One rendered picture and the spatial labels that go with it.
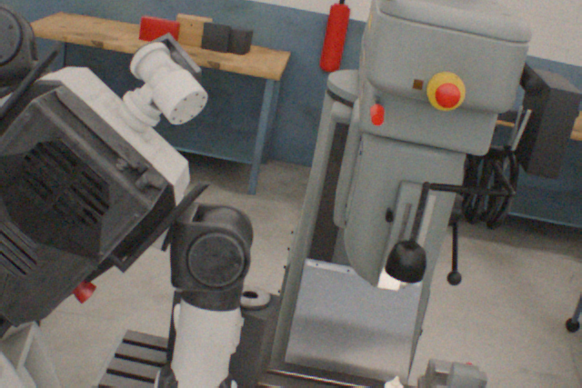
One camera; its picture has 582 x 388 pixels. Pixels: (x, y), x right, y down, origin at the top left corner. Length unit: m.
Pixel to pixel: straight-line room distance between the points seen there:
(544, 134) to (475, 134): 0.40
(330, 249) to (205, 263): 0.96
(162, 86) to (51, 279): 0.30
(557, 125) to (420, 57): 0.59
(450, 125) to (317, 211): 0.67
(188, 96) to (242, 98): 4.80
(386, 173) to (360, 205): 0.09
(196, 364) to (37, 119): 0.45
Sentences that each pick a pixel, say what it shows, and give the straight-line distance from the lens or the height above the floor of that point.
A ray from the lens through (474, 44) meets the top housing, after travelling 1.23.
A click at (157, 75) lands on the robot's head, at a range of 1.09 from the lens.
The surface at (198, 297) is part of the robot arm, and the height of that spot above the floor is 1.44.
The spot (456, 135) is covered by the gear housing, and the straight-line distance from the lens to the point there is 1.36.
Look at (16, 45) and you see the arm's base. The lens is 1.06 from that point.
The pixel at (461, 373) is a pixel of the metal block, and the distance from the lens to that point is 1.72.
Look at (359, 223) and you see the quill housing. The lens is 1.47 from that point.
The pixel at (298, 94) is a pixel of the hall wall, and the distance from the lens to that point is 5.80.
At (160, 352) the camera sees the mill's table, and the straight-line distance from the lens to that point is 1.83.
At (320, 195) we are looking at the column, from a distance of 1.93.
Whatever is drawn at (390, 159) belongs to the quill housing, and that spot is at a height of 1.58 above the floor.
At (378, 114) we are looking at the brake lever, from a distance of 1.20.
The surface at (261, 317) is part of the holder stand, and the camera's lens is 1.65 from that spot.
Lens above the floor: 2.02
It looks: 20 degrees down
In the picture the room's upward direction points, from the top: 11 degrees clockwise
